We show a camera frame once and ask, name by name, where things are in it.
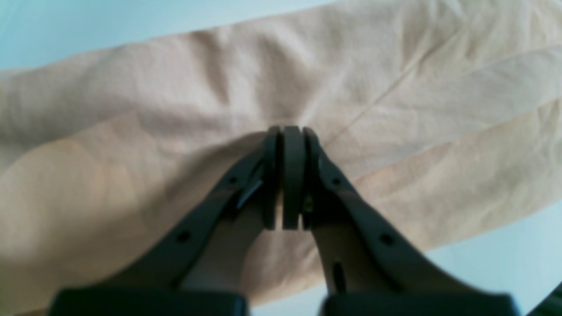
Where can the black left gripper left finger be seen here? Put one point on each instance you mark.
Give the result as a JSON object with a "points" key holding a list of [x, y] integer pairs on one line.
{"points": [[195, 270]]}

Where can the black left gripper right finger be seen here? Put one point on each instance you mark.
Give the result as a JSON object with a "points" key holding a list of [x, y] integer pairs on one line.
{"points": [[370, 269]]}

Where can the peach T-shirt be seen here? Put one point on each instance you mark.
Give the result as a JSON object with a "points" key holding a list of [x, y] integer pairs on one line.
{"points": [[444, 114]]}

